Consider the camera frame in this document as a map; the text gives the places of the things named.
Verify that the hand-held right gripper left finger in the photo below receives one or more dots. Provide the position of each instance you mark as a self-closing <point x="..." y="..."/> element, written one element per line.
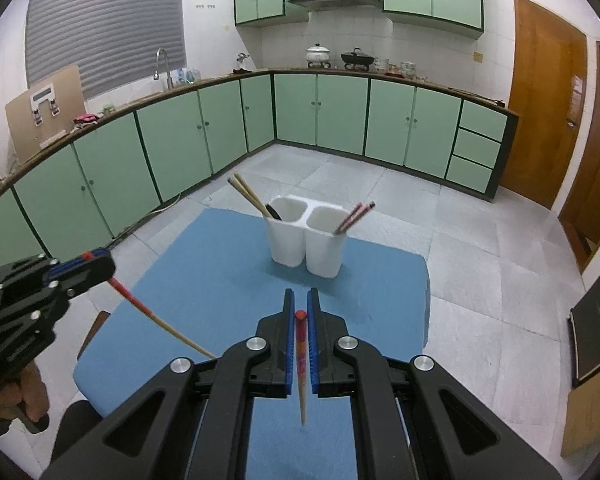
<point x="290" y="350"/>

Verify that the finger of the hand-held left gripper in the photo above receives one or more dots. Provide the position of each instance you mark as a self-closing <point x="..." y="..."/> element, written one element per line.
<point x="77" y="261"/>
<point x="90" y="275"/>

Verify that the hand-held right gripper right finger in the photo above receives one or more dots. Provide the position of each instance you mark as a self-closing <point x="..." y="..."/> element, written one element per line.
<point x="312" y="350"/>

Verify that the white two-compartment utensil holder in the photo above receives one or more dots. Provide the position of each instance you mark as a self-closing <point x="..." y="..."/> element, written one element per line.
<point x="287" y="245"/>

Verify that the black chopstick silver band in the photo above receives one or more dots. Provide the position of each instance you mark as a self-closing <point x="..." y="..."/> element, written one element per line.
<point x="274" y="211"/>
<point x="279" y="214"/>

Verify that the plain bamboo chopstick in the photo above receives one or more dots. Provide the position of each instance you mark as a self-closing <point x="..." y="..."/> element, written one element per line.
<point x="247" y="196"/>
<point x="252" y="190"/>

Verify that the person's left hand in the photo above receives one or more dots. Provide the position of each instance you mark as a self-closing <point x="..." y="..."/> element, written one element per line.
<point x="36" y="392"/>

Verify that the blue tablecloth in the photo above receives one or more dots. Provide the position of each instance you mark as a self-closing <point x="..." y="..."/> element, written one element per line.
<point x="205" y="270"/>

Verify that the brown cardboard board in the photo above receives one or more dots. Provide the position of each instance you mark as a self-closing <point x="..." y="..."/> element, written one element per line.
<point x="25" y="130"/>

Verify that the red cloth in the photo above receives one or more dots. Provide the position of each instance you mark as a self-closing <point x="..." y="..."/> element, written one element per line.
<point x="86" y="120"/>

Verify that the metal sink faucet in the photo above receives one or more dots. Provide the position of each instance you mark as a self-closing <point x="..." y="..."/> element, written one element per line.
<point x="167" y="72"/>

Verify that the clear plastic bottle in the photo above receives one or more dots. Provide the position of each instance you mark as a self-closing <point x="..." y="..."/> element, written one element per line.
<point x="187" y="76"/>

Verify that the green lower kitchen cabinets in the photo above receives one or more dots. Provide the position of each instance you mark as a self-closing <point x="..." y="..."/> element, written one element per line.
<point x="330" y="110"/>

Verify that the grey window blind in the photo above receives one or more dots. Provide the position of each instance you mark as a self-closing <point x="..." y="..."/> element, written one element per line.
<point x="105" y="20"/>

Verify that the small metal kettle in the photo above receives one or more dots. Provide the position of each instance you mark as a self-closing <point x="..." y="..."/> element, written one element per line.
<point x="242" y="62"/>

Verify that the cardboard box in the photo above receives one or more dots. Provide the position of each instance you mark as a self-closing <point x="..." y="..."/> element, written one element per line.
<point x="590" y="415"/>

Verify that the black glass cabinet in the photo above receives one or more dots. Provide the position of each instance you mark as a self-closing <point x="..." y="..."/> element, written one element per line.
<point x="597" y="340"/>

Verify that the white lidded pot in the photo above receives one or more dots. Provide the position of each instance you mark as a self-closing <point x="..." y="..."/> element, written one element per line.
<point x="317" y="55"/>

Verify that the black wok with lid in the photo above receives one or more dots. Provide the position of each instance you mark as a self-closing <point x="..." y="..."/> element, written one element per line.
<point x="357" y="57"/>

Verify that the wooden door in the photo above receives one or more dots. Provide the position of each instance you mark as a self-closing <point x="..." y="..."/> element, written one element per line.
<point x="540" y="110"/>
<point x="592" y="170"/>

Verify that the red paper sign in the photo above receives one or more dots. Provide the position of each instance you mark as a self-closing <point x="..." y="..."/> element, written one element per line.
<point x="577" y="91"/>

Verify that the white bracket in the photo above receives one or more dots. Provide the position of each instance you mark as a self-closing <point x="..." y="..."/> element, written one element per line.
<point x="45" y="95"/>

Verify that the wall socket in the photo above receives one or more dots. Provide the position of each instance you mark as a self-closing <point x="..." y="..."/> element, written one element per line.
<point x="205" y="7"/>

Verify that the yellow wall switch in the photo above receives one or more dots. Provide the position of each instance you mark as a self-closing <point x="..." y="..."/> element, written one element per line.
<point x="478" y="57"/>

